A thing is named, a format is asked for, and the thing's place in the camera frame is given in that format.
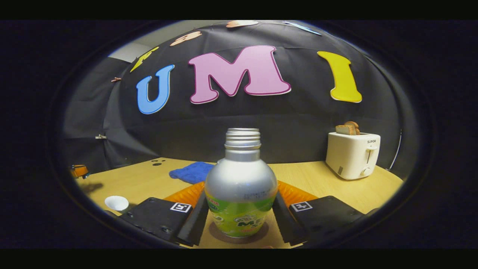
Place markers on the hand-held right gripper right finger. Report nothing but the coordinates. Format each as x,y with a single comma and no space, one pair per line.
325,216

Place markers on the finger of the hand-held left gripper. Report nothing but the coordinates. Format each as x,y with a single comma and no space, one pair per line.
79,171

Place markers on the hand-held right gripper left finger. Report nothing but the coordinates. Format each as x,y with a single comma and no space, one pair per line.
160,216

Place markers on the white teacup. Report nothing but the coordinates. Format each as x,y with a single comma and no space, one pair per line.
116,203

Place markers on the brown round coaster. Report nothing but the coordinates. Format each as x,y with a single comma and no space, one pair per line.
216,234

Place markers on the silver green label water bottle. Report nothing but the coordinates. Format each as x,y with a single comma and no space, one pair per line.
241,183

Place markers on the white cloth clip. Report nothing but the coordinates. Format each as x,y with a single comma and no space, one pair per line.
101,136

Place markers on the blue towel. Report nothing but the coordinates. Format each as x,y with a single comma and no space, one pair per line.
190,172

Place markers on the white toaster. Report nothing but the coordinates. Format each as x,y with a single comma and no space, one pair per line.
351,155

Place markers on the toast slice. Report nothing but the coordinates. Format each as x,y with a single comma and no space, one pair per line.
344,130
354,125

